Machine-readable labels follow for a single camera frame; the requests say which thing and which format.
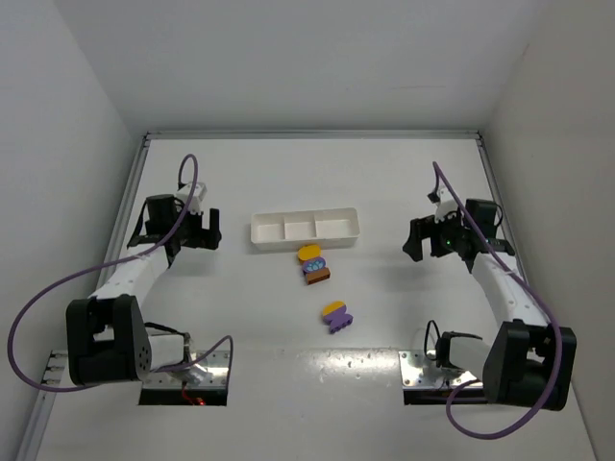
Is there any yellow half-round lego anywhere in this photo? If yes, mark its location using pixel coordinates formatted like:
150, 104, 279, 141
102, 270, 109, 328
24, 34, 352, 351
322, 301, 346, 318

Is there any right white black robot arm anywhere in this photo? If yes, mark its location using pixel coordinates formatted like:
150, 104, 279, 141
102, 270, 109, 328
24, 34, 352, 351
403, 199, 577, 411

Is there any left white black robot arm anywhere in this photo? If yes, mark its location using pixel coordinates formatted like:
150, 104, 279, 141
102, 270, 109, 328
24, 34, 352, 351
66, 182, 221, 386

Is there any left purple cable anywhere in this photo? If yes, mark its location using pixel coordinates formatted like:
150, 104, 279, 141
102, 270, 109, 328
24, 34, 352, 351
6, 153, 234, 393

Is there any purple lego with flower print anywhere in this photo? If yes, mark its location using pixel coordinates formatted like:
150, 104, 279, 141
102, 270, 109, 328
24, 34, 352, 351
302, 256, 330, 279

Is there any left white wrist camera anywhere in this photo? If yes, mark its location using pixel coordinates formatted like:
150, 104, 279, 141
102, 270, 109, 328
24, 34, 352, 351
175, 182, 207, 215

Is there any purple cable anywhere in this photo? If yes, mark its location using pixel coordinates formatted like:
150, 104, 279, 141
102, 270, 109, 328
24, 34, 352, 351
431, 160, 564, 441
6, 153, 234, 393

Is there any brown lego brick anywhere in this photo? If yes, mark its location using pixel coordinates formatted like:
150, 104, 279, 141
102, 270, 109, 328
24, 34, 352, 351
305, 267, 331, 285

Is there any purple lego brick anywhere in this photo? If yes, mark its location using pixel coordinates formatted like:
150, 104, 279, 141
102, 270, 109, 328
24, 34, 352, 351
323, 309, 354, 334

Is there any white three-compartment tray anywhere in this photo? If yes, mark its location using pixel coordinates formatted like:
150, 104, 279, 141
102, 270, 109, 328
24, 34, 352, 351
250, 207, 360, 252

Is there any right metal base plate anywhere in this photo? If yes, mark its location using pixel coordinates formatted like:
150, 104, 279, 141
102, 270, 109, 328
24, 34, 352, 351
399, 350, 476, 391

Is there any metal base plate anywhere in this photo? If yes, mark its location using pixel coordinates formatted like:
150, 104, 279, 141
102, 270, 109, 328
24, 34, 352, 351
142, 350, 231, 391
399, 350, 476, 391

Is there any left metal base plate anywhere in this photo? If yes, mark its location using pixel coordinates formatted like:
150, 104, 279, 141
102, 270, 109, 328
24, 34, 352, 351
142, 350, 231, 391

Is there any yellow rounded lego near tray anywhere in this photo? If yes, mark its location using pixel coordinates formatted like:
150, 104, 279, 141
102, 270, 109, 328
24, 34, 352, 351
297, 244, 321, 263

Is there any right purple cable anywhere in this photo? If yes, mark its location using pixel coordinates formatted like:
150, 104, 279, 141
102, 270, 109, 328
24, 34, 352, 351
431, 160, 564, 441

